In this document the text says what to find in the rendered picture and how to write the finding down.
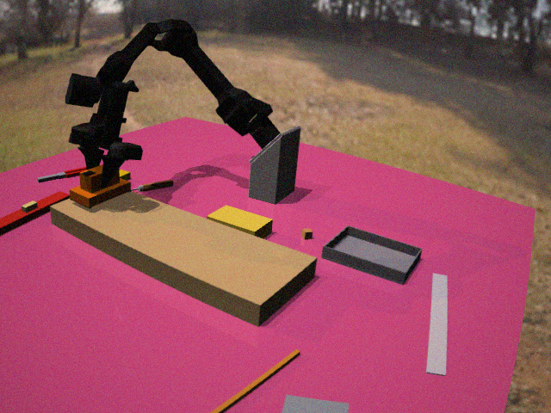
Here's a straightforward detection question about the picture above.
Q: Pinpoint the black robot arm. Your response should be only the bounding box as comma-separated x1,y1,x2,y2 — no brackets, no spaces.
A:
65,19,280,149

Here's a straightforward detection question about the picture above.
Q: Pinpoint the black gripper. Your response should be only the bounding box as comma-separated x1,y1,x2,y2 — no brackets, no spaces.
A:
78,108,143,188

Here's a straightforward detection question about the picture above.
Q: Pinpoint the tan wooden panel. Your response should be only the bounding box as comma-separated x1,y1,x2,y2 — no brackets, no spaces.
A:
50,191,317,327

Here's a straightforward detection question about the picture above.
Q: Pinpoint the small brown cube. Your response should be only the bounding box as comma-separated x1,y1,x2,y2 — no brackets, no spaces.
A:
301,229,313,240

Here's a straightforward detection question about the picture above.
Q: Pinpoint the grey flat bar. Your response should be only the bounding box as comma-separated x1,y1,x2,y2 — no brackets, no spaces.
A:
426,273,448,376

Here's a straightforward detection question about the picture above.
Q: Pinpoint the orange thin bar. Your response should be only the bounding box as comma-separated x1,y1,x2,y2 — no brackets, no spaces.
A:
210,349,300,413

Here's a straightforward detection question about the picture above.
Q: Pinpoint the awl with orange handle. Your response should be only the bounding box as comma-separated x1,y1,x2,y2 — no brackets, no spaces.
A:
131,180,173,192

